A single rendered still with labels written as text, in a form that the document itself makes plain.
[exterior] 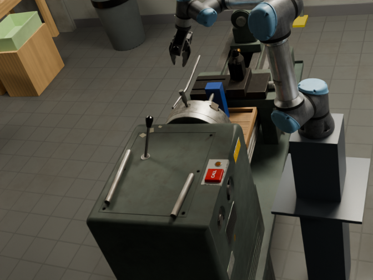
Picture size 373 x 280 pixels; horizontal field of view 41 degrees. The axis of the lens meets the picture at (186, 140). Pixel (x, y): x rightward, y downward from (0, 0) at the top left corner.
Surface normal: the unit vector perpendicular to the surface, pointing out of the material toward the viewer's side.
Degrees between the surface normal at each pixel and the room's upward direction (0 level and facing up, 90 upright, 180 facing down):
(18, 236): 0
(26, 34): 90
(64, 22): 90
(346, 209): 0
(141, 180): 0
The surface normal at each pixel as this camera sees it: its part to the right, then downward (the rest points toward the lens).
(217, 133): -0.23, -0.75
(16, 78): -0.29, 0.66
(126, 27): 0.34, 0.60
